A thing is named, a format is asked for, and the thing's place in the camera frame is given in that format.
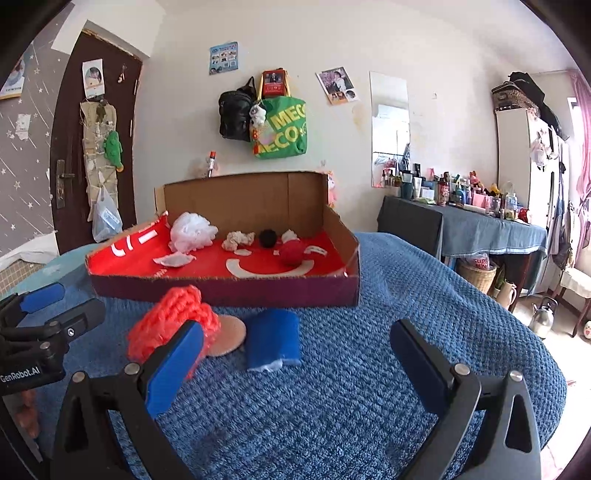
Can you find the wooden chair with cushion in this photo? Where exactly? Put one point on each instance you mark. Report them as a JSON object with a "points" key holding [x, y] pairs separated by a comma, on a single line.
{"points": [[577, 281]]}

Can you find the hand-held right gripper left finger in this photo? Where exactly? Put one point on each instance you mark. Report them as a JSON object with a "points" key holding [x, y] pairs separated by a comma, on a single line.
{"points": [[175, 364]]}

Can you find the red yarn ball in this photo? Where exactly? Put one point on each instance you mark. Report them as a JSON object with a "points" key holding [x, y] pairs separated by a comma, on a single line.
{"points": [[292, 253]]}

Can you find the dark brown door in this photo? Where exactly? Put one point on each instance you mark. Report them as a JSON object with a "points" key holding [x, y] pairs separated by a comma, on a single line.
{"points": [[69, 138]]}

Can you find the white mesh bath pouf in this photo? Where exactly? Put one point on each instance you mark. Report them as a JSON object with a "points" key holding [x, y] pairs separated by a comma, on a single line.
{"points": [[191, 233]]}

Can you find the black duffel bag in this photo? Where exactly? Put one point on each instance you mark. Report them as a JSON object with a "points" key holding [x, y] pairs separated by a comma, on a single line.
{"points": [[542, 104]]}

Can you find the blue knitted blanket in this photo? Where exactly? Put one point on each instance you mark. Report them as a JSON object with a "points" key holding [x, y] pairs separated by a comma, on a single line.
{"points": [[323, 415]]}

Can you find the pink curtain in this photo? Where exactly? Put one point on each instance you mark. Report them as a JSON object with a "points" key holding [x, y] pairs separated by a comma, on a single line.
{"points": [[581, 120]]}

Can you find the blue wall poster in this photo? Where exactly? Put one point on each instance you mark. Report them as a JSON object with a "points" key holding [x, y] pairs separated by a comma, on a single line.
{"points": [[224, 57]]}

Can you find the white wardrobe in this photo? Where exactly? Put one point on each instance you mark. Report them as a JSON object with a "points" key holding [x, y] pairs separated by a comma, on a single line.
{"points": [[519, 161]]}

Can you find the table with blue cloth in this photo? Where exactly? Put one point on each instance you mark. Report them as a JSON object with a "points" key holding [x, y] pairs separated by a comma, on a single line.
{"points": [[485, 233]]}

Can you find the white cotton pad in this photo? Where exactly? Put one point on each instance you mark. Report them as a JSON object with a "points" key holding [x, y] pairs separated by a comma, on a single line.
{"points": [[173, 260]]}

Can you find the metal kettle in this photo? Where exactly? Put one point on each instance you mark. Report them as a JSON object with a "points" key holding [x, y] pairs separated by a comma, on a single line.
{"points": [[542, 318]]}

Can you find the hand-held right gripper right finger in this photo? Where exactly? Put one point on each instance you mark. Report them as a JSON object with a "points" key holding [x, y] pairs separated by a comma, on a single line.
{"points": [[415, 364]]}

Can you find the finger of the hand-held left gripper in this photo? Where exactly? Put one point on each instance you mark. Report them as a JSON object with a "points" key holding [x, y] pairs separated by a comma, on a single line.
{"points": [[41, 295], [83, 316]]}

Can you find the red gift bag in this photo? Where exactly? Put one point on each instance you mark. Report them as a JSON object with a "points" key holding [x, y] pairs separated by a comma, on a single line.
{"points": [[274, 83]]}

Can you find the red tassel charm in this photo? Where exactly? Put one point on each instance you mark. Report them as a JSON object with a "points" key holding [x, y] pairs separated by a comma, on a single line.
{"points": [[255, 141]]}

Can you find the wall photo poster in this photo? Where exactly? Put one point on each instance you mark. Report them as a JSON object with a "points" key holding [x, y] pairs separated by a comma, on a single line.
{"points": [[337, 86]]}

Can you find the person's left hand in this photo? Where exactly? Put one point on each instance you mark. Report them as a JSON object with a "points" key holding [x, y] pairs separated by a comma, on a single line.
{"points": [[28, 415]]}

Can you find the frameless wall mirror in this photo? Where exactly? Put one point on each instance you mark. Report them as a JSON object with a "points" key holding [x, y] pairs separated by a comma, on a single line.
{"points": [[390, 129]]}

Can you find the beige round powder puff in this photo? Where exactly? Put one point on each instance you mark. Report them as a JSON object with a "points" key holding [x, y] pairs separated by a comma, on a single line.
{"points": [[231, 334]]}

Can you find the red-capped bottle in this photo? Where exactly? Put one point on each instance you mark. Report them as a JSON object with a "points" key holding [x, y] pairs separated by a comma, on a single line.
{"points": [[212, 164]]}

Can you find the cardboard box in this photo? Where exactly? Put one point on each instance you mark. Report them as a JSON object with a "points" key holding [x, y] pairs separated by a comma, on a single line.
{"points": [[258, 198]]}

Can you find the clear plastic bag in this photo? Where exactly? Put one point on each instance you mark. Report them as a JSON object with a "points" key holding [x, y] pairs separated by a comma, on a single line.
{"points": [[107, 219]]}

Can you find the green plush toy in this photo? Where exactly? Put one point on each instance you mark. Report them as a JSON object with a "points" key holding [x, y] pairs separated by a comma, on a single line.
{"points": [[113, 150]]}

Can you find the black backpack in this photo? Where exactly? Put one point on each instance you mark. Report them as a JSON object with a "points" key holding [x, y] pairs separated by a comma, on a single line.
{"points": [[235, 113]]}

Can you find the leopard print suitcase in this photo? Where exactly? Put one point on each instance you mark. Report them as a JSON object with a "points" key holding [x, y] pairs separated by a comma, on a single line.
{"points": [[512, 98]]}

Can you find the orange knitted yarn piece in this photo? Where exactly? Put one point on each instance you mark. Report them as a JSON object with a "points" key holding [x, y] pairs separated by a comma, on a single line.
{"points": [[161, 318]]}

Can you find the pink plush toy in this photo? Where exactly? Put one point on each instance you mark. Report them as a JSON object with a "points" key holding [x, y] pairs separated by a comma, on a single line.
{"points": [[331, 187]]}

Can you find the row of cosmetic bottles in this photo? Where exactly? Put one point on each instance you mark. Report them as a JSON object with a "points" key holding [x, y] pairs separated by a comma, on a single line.
{"points": [[443, 191]]}

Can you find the green tote bag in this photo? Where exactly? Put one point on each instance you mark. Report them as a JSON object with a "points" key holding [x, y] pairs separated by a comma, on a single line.
{"points": [[286, 134]]}

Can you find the woven basket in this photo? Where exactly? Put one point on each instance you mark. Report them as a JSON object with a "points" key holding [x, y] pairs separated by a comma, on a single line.
{"points": [[475, 277]]}

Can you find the wall poster with figure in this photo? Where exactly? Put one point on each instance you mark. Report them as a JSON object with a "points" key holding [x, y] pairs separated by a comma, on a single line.
{"points": [[16, 76]]}

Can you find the beige hanging fabric organizer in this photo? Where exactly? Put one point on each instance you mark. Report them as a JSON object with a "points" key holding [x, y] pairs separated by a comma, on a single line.
{"points": [[94, 152]]}

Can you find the black pom-pom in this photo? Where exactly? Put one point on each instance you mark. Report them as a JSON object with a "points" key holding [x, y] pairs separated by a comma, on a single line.
{"points": [[268, 238]]}

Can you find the dark cloth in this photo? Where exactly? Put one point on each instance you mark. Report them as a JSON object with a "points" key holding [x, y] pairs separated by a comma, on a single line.
{"points": [[408, 224]]}

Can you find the white ceramic pitcher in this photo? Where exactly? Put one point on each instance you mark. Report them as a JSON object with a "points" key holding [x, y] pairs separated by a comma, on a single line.
{"points": [[506, 294]]}

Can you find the photo card on door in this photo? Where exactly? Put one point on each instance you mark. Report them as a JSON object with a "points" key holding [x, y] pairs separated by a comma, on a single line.
{"points": [[93, 78]]}

